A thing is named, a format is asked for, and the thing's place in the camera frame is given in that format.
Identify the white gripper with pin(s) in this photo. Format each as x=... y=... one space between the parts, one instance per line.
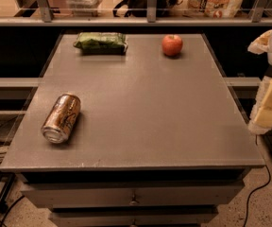
x=261 y=116

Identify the colourful snack bag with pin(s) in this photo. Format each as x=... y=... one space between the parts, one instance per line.
x=212 y=8

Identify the red apple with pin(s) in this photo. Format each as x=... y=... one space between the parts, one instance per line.
x=171 y=45

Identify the orange soda can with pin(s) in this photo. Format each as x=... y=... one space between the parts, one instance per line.
x=58 y=125

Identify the drawer with knob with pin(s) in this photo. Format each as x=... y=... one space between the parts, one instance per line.
x=83 y=195
x=134 y=217

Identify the lower drawer with knob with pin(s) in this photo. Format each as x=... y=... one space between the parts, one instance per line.
x=134 y=217

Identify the black backpack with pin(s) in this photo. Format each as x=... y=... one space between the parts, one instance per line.
x=140 y=8

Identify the grey metal railing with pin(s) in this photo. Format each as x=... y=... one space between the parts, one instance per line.
x=57 y=13

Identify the grey drawer cabinet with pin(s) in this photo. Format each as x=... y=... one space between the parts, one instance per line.
x=144 y=118

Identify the upper drawer with knob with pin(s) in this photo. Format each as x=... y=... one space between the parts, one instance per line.
x=83 y=195

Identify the green chip bag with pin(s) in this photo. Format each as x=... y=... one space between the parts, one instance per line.
x=101 y=43

